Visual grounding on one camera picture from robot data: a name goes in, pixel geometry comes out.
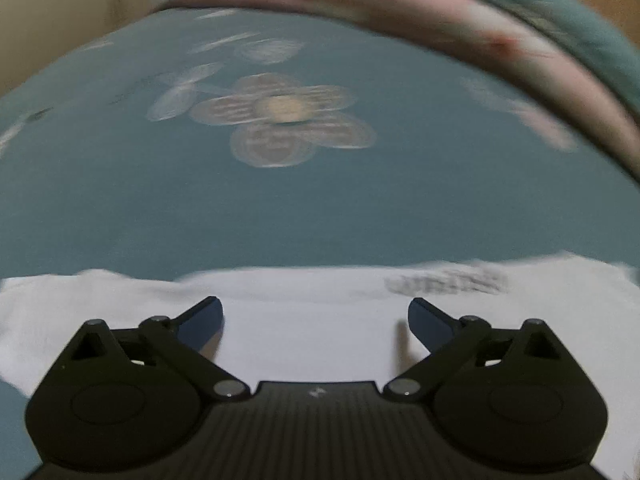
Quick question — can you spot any white long-sleeve shirt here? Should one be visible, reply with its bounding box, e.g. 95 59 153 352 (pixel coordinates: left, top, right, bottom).
0 254 640 396

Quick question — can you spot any bed with teal printed sheet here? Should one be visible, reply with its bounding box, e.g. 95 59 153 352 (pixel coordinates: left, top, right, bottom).
0 7 640 480

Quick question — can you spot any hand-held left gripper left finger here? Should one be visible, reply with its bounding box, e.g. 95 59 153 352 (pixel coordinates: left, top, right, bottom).
62 296 251 401

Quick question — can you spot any teal pillow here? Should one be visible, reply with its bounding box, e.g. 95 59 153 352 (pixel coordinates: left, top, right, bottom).
420 0 640 116

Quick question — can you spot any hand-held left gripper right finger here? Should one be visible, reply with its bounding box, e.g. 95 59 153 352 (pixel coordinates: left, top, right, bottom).
382 297 571 401

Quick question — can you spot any pink floral folded quilt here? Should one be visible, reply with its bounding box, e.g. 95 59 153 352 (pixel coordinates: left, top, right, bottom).
152 0 640 181

